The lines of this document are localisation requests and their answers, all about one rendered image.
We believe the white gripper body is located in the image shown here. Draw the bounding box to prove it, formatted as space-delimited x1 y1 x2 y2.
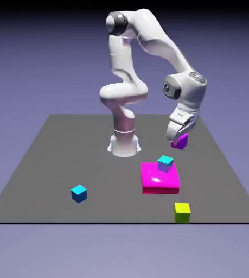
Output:
165 116 196 142

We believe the small purple cube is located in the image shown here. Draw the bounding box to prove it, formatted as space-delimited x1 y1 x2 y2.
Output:
170 133 189 150

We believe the small cyan cube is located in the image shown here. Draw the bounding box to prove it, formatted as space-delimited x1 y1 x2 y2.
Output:
157 155 174 173
71 185 88 204

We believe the small yellow cube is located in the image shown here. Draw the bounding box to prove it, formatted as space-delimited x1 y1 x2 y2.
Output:
174 202 191 224

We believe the large magenta box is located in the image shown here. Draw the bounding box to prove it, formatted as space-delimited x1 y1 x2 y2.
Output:
141 162 181 194

